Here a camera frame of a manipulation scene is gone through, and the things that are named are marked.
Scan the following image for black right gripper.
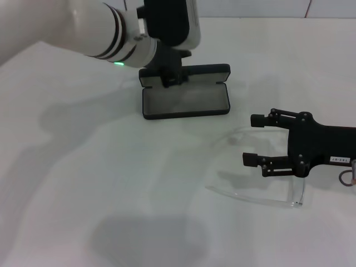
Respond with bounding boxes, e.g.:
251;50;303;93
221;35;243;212
242;108;356;179

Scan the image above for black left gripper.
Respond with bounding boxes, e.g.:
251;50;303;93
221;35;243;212
143;41;193;88

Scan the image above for black glasses case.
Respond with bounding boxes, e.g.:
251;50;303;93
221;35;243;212
139;63;232;121

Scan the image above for clear white glasses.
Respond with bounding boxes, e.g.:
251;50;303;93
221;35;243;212
205;126;306;209

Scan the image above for left wrist camera housing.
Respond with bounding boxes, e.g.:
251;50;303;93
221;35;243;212
136;0;202;52

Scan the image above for dark right gripper cable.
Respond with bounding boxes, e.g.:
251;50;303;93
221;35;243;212
338;169;354;187

